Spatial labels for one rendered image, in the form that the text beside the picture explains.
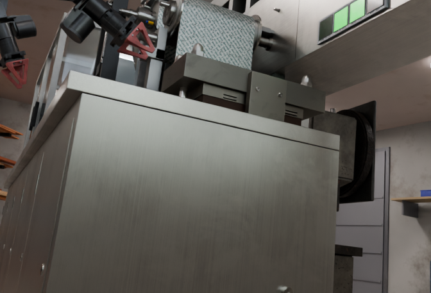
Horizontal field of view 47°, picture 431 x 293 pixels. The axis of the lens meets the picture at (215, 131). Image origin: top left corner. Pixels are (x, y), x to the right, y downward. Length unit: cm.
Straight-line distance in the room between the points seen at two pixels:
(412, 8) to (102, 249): 81
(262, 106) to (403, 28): 37
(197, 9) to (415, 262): 719
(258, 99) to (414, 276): 725
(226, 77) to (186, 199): 33
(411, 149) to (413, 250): 159
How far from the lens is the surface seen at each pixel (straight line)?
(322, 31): 135
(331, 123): 487
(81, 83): 100
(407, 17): 121
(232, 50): 145
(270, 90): 121
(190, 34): 141
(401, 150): 869
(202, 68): 116
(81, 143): 98
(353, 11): 127
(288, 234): 114
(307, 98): 129
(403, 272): 841
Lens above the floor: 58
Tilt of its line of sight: 14 degrees up
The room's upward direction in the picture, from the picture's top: 6 degrees clockwise
